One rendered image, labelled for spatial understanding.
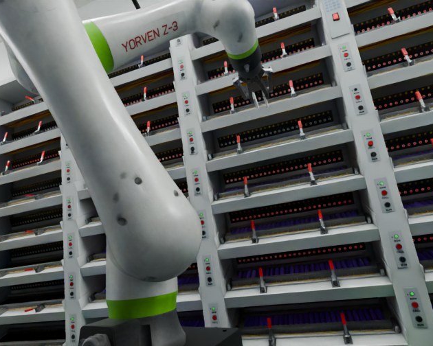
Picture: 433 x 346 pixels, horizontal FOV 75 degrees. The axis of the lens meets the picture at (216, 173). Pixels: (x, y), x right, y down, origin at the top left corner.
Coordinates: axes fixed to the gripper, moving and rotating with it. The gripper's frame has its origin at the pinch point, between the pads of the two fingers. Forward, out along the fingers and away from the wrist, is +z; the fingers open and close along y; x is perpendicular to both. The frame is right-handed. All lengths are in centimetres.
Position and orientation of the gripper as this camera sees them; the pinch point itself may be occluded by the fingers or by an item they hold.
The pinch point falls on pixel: (260, 100)
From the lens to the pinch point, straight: 106.8
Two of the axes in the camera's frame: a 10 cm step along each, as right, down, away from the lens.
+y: 9.4, -2.0, -2.8
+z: 3.3, 3.6, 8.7
